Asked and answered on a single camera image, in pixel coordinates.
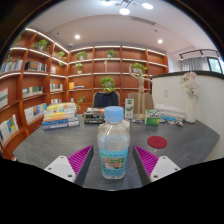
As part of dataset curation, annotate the dark stack of books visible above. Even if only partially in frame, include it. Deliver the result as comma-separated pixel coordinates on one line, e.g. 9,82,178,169
82,107,106,125

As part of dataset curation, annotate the wooden artist mannequin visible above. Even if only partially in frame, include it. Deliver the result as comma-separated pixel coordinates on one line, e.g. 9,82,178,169
128,64,154,121

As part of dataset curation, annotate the grey window curtain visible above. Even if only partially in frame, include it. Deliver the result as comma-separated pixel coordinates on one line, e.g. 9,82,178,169
180,56,211,72

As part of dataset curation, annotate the dark office chair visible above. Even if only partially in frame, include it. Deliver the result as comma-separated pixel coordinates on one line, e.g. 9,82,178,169
91,90,121,109

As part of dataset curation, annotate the flat round red coaster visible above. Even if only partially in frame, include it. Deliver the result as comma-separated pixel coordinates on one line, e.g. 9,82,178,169
147,135,168,150

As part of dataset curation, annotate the green and white tissue box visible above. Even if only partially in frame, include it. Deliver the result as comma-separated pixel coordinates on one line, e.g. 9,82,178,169
144,109,162,127

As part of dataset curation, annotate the white vase with flowers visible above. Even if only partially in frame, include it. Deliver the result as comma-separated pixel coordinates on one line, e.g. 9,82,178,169
180,71,200,124

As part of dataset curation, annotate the clear blue-capped drink bottle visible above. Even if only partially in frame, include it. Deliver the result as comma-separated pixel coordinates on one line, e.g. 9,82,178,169
96,105,131,180

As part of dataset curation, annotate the green and white carton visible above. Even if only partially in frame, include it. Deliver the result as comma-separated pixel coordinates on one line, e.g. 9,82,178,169
124,97,135,120

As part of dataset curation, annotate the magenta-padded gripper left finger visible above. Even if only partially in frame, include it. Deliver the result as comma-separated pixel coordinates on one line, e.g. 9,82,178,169
43,144,95,187

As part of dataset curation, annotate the wooden wall shelf unit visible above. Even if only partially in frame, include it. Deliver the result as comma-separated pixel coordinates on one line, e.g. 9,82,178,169
0,27,170,160

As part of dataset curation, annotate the ceiling light cluster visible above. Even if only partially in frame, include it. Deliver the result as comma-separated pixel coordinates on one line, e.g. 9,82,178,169
100,0,155,16

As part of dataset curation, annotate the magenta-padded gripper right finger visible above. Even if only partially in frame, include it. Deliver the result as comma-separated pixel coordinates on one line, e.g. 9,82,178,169
132,144,182,187

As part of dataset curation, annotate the colourful stack of books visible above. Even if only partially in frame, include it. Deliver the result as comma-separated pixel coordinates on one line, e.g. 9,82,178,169
41,102,81,131

